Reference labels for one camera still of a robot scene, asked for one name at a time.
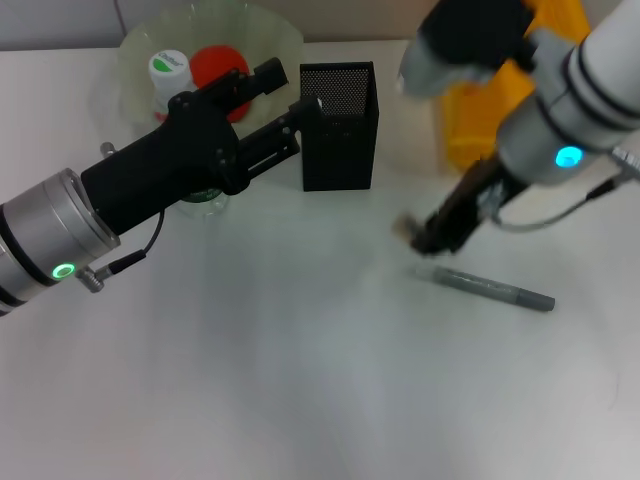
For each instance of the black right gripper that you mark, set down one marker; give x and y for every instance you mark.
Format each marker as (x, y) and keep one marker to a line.
(470, 205)

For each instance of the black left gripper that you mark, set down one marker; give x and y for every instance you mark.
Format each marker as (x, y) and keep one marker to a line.
(170, 165)

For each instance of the beige eraser with barcode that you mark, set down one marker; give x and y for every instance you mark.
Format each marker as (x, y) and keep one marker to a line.
(404, 226)

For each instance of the green utility knife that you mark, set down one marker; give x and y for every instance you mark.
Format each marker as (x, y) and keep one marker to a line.
(317, 103)

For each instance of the grey marker pen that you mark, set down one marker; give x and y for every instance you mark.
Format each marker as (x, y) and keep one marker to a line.
(485, 287)

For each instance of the red-orange round fruit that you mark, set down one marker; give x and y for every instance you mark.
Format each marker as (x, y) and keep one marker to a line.
(220, 65)

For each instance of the clear green-label water bottle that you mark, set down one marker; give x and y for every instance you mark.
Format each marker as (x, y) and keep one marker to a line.
(169, 70)

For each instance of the green glass fruit bowl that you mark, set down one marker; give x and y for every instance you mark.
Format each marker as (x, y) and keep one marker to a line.
(270, 45)

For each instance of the black mesh pen holder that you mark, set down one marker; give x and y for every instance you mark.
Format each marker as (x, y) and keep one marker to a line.
(345, 150)

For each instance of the yellow plastic bin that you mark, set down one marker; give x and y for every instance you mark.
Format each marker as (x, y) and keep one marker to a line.
(470, 130)

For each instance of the silver left wrist stud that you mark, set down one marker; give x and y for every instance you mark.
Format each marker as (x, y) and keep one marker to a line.
(107, 149)

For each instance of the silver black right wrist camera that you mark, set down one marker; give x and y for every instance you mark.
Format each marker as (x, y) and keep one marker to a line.
(460, 35)

